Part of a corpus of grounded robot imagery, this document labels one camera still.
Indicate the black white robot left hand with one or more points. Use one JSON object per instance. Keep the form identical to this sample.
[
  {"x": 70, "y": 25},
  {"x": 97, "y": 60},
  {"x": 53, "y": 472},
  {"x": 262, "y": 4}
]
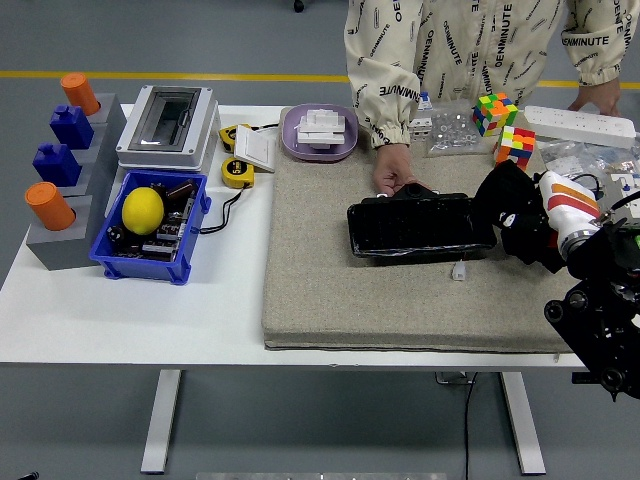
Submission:
[{"x": 29, "y": 476}]

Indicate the person's left hand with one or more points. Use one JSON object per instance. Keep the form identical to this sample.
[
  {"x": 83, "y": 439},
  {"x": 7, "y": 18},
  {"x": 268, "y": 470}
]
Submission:
[{"x": 600, "y": 95}]

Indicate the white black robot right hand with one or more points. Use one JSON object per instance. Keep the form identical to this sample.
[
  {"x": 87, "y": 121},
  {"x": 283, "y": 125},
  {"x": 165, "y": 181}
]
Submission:
[{"x": 565, "y": 200}]

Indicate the person's right hand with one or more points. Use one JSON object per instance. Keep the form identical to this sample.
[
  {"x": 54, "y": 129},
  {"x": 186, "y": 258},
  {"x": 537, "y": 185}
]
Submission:
[{"x": 392, "y": 167}]

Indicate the black rag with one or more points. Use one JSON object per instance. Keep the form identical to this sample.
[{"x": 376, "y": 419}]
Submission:
[{"x": 510, "y": 190}]

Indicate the person's left forearm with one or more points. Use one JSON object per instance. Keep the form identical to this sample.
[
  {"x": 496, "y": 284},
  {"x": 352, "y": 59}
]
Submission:
[{"x": 595, "y": 55}]

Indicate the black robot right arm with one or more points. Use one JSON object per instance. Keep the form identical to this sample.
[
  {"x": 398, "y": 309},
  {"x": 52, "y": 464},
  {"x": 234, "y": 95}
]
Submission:
[{"x": 610, "y": 300}]

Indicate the person's right forearm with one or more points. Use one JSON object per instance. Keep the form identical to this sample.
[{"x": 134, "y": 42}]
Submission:
[{"x": 382, "y": 100}]

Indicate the white power strip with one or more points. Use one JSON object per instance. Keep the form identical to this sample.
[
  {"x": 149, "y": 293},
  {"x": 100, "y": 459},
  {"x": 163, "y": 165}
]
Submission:
[{"x": 580, "y": 125}]

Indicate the clear plastic parts bags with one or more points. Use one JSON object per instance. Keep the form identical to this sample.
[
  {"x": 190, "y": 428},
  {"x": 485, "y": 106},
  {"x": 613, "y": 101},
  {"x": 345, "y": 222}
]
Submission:
[{"x": 565, "y": 157}]

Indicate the white blue circuit breaker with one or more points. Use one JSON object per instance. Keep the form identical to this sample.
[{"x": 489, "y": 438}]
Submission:
[{"x": 421, "y": 131}]

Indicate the white grey breaker device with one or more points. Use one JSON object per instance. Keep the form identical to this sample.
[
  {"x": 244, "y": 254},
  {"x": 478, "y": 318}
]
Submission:
[{"x": 622, "y": 182}]

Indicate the clear bag of metal nuts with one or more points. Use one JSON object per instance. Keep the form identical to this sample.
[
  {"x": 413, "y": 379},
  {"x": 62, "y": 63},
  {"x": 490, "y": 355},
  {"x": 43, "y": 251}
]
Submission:
[{"x": 452, "y": 132}]

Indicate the colourful puzzle cube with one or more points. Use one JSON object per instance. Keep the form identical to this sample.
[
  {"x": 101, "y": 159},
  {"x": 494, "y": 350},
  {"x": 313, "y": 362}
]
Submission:
[
  {"x": 515, "y": 145},
  {"x": 495, "y": 114}
]

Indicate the purple bowl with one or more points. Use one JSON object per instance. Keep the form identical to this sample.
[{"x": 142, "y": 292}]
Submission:
[{"x": 292, "y": 142}]

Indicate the small white connector plug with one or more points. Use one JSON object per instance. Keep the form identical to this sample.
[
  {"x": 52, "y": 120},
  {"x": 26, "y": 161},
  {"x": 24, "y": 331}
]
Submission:
[{"x": 460, "y": 271}]

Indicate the grey-brown mat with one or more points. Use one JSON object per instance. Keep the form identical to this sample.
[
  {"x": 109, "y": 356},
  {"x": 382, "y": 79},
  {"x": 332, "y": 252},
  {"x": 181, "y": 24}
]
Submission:
[{"x": 325, "y": 280}]

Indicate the white table leg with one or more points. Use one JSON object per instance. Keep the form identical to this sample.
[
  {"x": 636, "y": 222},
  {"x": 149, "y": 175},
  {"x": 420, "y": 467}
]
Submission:
[
  {"x": 161, "y": 425},
  {"x": 522, "y": 425}
]

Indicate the person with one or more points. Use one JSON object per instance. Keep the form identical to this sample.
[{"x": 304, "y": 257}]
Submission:
[{"x": 460, "y": 40}]

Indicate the yellow tape measure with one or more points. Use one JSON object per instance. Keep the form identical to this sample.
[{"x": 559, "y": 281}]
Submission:
[
  {"x": 236, "y": 172},
  {"x": 227, "y": 136}
]

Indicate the black table control box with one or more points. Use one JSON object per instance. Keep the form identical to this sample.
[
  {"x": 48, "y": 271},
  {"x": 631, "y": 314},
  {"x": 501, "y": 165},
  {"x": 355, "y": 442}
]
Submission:
[{"x": 582, "y": 378}]

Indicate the black chair caster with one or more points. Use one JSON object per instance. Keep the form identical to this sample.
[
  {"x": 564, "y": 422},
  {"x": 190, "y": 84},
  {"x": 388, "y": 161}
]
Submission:
[{"x": 298, "y": 6}]

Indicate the grey stepped block holder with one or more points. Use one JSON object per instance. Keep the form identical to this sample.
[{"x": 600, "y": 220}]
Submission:
[{"x": 65, "y": 250}]

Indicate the grey distribution box clear lid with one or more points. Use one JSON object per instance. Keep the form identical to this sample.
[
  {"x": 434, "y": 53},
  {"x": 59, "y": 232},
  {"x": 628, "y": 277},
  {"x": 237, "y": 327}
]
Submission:
[{"x": 165, "y": 120}]

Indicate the blue plastic bin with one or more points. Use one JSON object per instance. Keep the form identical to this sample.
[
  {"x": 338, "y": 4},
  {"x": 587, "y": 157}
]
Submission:
[{"x": 145, "y": 267}]

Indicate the yellow lemon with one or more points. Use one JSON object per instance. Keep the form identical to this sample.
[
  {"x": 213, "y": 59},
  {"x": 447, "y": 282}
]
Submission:
[{"x": 143, "y": 211}]

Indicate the orange cylinder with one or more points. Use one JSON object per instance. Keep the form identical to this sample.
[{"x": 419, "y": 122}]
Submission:
[
  {"x": 80, "y": 94},
  {"x": 49, "y": 206}
]

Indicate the blue block with knob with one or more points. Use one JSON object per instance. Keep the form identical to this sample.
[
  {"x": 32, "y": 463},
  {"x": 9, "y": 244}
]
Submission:
[
  {"x": 57, "y": 166},
  {"x": 72, "y": 129}
]

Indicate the stack of white switch blocks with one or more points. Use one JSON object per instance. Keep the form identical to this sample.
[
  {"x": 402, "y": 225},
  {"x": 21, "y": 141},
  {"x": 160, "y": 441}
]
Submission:
[{"x": 321, "y": 127}]

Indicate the white wall switch plate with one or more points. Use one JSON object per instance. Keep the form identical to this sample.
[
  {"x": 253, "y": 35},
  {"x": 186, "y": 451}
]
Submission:
[{"x": 256, "y": 149}]

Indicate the metal bracket under table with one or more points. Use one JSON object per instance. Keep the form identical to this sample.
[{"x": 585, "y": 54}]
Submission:
[{"x": 452, "y": 380}]

